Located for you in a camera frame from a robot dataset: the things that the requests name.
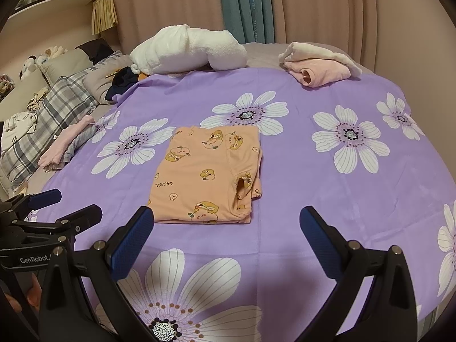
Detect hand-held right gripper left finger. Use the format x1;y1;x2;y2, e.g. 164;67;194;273
38;206;154;342

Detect grey pillow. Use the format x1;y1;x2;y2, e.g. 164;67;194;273
84;52;132;105

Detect white fluffy rolled blanket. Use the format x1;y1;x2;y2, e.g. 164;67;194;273
129;24;247;76

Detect teal curtain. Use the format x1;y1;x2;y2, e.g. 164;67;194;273
218;0;276;45

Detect plush toys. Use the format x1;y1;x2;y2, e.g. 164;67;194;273
19;46;68;79

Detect beige curtain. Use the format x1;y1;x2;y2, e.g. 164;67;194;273
103;0;456;75

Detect cream folded garment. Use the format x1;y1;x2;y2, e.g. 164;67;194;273
278;42;363;77

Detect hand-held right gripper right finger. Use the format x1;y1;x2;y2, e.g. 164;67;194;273
300;206;417;342

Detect person's left hand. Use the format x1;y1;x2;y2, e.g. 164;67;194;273
5;274;42;315

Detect orange cartoon print shirt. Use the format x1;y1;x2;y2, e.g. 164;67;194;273
148;125;263;225

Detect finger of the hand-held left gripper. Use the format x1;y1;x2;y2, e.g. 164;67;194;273
0;189;63;222
21;204;103;238

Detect dark brown pillow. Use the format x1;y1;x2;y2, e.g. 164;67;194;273
76;38;115;65

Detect dark navy cloth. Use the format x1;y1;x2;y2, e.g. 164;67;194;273
107;68;139;105

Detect yellow striped fringe cloth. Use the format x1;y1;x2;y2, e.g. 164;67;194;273
92;0;118;35

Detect grey plaid blanket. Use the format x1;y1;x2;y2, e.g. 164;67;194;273
0;73;100;193

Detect white wall shelf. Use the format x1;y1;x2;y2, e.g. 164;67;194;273
7;0;105;20

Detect small pink cloth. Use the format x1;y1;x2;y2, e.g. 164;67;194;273
37;117;95;170

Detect purple floral bed sheet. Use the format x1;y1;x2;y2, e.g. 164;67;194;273
27;68;456;342

